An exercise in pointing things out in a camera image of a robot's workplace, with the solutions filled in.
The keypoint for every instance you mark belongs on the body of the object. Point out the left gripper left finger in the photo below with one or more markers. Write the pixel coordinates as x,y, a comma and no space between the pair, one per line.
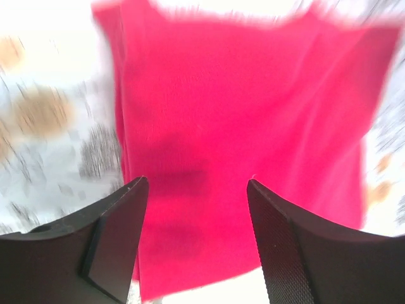
85,257

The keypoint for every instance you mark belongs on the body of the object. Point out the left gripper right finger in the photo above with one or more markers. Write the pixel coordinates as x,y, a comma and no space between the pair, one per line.
308,259

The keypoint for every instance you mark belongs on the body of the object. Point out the magenta t shirt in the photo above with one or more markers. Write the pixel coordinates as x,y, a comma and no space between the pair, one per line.
204,103

